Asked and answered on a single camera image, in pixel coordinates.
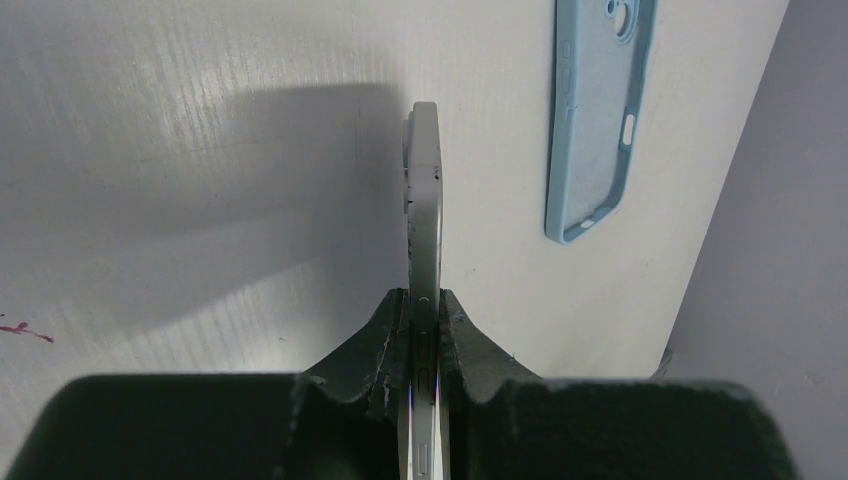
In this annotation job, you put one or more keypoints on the black smartphone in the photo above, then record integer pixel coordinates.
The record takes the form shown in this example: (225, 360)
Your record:
(423, 207)

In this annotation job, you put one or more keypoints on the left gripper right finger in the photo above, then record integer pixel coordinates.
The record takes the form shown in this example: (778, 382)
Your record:
(502, 421)

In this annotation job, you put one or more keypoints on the light blue phone case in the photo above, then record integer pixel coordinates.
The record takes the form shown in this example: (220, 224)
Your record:
(601, 51)

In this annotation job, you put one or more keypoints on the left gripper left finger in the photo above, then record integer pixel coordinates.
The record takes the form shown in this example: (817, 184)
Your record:
(340, 419)

